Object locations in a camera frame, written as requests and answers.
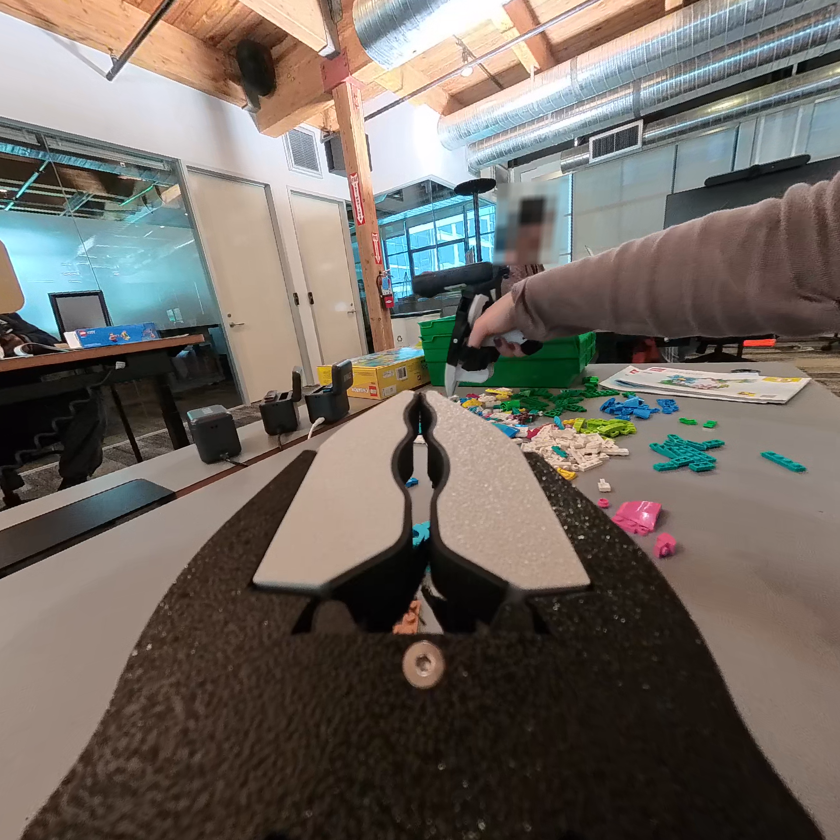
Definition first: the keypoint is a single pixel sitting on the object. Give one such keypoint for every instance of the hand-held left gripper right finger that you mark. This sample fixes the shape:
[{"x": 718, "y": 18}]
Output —
[{"x": 505, "y": 518}]

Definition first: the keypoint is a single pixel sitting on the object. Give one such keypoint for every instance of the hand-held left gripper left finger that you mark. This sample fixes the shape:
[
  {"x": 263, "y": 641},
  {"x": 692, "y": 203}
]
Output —
[{"x": 341, "y": 512}]

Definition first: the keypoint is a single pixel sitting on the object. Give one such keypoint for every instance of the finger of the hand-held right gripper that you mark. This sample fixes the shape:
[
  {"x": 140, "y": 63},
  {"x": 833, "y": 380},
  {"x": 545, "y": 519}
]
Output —
[{"x": 453, "y": 377}]

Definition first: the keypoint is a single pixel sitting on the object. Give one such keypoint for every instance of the pile of mixed toy bricks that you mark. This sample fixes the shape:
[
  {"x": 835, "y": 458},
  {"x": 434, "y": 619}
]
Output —
[{"x": 499, "y": 403}]

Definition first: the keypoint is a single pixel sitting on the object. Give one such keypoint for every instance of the person's right forearm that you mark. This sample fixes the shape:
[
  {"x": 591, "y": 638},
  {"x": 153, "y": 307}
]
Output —
[{"x": 689, "y": 282}]

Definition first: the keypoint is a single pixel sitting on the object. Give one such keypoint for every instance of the person's right hand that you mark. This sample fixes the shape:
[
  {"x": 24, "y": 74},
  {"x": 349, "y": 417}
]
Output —
[{"x": 499, "y": 325}]

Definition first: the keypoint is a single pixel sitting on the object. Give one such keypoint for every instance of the green storage bin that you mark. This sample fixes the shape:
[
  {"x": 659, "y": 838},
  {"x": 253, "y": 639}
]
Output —
[{"x": 525, "y": 361}]

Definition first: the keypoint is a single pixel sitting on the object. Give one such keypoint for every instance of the yellow cardboard box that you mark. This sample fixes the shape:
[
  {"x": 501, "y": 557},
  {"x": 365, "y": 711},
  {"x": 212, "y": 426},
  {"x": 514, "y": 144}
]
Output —
[{"x": 377, "y": 374}]

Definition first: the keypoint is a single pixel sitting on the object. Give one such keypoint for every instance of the pile of azure toy bricks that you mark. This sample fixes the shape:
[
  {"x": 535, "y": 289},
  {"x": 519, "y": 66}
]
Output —
[{"x": 420, "y": 533}]

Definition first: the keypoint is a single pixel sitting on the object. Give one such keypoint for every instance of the pile of green toy bricks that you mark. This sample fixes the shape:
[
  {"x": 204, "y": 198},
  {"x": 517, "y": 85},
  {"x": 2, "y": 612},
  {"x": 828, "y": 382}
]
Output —
[{"x": 558, "y": 397}]

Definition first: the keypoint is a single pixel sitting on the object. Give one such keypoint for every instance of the pile of white toy bricks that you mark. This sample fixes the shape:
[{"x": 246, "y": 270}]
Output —
[{"x": 577, "y": 449}]

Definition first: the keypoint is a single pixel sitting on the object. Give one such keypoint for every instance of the red fire extinguisher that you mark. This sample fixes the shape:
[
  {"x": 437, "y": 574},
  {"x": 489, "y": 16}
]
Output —
[{"x": 387, "y": 289}]

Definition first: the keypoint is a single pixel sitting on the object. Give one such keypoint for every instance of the black battery charger case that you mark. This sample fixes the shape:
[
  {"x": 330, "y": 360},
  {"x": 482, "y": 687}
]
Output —
[
  {"x": 279, "y": 412},
  {"x": 331, "y": 394}
]

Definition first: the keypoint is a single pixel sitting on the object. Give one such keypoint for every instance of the large pink slope brick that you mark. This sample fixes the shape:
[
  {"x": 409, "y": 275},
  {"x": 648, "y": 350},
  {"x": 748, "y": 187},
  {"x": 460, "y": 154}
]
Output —
[{"x": 636, "y": 515}]

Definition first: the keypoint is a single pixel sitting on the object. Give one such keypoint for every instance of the pile of lime toy bricks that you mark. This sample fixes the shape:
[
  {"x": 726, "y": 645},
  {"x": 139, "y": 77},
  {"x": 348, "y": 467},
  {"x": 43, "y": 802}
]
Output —
[{"x": 604, "y": 426}]

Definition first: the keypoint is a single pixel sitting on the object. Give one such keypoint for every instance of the black pole stand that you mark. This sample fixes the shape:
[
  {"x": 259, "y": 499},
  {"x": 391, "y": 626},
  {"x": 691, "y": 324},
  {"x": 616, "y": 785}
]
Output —
[{"x": 476, "y": 216}]

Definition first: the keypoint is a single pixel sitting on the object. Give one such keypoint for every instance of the black charger cube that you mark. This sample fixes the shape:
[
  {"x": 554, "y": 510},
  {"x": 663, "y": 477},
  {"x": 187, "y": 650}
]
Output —
[{"x": 213, "y": 433}]

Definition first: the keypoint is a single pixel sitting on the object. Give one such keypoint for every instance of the white door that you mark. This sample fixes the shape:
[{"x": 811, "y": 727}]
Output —
[
  {"x": 229, "y": 289},
  {"x": 328, "y": 275}
]

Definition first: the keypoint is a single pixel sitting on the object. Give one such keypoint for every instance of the pile of blue toy bricks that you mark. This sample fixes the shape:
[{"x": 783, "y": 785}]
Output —
[{"x": 633, "y": 407}]

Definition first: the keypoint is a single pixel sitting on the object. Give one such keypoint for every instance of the wooden column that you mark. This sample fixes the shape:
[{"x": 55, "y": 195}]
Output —
[{"x": 361, "y": 216}]

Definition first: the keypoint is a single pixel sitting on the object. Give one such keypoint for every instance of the pile of teal brick plates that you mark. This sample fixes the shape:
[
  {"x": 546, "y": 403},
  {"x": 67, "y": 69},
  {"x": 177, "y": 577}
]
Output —
[{"x": 689, "y": 449}]

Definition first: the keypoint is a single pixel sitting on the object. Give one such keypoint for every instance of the folded instruction booklet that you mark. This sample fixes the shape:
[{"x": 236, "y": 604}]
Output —
[{"x": 705, "y": 384}]

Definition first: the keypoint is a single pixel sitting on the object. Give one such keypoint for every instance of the white ceiling vent grille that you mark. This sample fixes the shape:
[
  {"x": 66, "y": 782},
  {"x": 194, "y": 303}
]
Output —
[{"x": 615, "y": 140}]

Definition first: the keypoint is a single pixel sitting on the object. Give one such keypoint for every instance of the black desk mat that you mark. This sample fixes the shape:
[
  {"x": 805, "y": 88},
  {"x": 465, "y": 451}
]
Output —
[{"x": 72, "y": 518}]

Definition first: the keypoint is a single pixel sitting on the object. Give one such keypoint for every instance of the wooden office desk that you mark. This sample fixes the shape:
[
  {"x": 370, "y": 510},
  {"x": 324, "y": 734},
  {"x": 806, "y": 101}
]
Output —
[{"x": 98, "y": 358}]

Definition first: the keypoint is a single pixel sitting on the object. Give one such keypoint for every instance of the blue toy box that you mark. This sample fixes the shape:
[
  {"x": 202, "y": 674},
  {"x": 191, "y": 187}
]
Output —
[{"x": 111, "y": 334}]

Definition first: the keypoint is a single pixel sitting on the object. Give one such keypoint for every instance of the black monitor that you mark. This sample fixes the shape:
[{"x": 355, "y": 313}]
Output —
[{"x": 79, "y": 313}]

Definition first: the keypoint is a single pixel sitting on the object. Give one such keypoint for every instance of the black round speaker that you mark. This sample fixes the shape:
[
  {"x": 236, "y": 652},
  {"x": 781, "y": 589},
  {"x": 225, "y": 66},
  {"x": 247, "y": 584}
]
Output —
[{"x": 256, "y": 65}]

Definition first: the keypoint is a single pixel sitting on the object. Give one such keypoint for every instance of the glass office partition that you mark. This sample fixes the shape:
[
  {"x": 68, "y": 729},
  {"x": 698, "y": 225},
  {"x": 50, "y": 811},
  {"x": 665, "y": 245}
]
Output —
[{"x": 98, "y": 216}]

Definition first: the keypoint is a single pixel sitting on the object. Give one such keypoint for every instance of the tan rounded chair back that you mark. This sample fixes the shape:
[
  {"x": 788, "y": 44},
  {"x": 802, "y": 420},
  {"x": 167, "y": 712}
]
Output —
[{"x": 8, "y": 275}]

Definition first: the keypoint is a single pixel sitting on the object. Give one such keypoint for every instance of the wall vent grille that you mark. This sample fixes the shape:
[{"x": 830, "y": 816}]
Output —
[{"x": 304, "y": 151}]

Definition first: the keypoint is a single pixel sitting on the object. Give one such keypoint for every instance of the black wall screen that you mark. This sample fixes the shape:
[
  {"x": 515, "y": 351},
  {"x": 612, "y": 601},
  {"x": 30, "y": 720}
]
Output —
[{"x": 722, "y": 200}]

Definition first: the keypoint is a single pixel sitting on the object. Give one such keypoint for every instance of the silver ceiling duct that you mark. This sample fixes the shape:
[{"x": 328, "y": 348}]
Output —
[
  {"x": 656, "y": 79},
  {"x": 689, "y": 121},
  {"x": 407, "y": 26}
]

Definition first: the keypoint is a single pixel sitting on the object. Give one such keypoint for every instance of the black camera bar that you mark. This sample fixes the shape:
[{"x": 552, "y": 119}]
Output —
[{"x": 754, "y": 172}]

